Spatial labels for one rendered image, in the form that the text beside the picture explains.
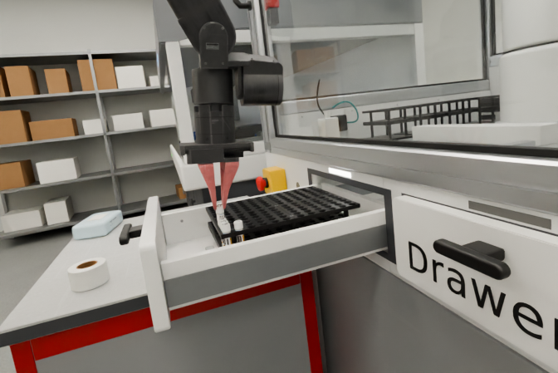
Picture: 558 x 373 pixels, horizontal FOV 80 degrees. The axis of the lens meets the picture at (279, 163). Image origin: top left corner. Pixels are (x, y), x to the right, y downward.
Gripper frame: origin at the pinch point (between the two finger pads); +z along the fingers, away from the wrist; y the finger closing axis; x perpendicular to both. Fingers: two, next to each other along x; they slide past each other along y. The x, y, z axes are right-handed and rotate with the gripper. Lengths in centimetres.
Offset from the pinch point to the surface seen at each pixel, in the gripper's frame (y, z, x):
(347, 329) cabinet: -25.3, 30.7, -7.3
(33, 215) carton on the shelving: 167, 87, -372
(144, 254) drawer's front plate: 9.7, 2.3, 11.2
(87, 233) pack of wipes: 33, 19, -57
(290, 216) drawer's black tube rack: -10.2, 2.3, 3.1
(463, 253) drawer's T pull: -18.9, 0.1, 26.8
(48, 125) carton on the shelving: 143, -11, -375
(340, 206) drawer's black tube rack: -18.8, 1.7, 2.7
